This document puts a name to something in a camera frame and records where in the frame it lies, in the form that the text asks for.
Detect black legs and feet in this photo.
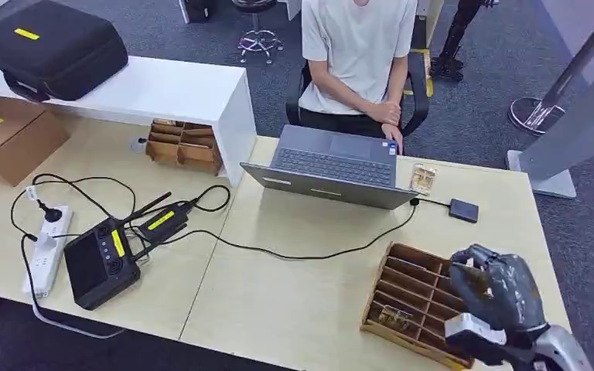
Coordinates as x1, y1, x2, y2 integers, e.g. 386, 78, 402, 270
428, 0, 498, 82

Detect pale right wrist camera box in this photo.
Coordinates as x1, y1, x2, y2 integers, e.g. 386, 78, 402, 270
444, 313, 508, 354

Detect yellow stand foot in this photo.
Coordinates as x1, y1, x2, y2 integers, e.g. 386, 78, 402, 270
403, 48, 435, 98

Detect white power strip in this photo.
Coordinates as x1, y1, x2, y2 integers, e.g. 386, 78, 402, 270
21, 206, 73, 299

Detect grey stand with white base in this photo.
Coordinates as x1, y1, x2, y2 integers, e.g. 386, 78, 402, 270
505, 46, 594, 199

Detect black external drive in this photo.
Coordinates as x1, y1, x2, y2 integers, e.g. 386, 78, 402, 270
448, 198, 480, 224

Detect short black drive cable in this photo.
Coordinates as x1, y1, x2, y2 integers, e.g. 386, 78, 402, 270
409, 196, 451, 209

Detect white power strip cable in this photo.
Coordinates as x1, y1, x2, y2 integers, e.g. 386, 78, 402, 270
30, 294, 126, 341

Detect chrome pole with round base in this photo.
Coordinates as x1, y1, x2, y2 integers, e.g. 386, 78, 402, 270
507, 0, 594, 137

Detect black handheld controller with screen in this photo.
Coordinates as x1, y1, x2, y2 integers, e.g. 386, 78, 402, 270
63, 218, 142, 311

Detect black power plug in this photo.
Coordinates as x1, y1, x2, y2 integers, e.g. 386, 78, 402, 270
36, 199, 64, 224

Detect white desk shelf riser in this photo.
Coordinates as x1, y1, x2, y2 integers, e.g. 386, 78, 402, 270
0, 38, 258, 188

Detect chrome stool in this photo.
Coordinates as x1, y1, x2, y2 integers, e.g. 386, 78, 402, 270
231, 0, 285, 65

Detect brown cardboard box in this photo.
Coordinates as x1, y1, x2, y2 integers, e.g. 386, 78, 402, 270
0, 96, 71, 187

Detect wooden card sorting box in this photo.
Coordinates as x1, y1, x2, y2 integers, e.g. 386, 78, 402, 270
360, 241, 476, 371

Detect black transmitter with yellow label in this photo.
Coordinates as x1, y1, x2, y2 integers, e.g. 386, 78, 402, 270
124, 192, 193, 262

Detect black carrying case yellow label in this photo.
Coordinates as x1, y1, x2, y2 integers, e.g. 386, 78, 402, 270
0, 0, 129, 102

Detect long black cable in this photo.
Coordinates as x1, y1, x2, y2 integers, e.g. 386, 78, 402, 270
172, 203, 419, 261

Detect grey laptop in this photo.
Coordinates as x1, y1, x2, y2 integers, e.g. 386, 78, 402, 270
240, 124, 420, 211

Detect looping black power cable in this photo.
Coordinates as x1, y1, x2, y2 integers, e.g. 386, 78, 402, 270
9, 173, 138, 297

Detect black office chair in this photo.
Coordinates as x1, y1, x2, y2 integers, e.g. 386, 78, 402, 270
285, 48, 432, 138

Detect small wooden divider box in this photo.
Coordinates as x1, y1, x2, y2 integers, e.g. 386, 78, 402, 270
145, 119, 224, 176

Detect person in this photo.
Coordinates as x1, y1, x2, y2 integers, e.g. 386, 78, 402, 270
298, 0, 420, 155

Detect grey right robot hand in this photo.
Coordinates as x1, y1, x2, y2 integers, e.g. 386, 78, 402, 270
448, 243, 550, 335

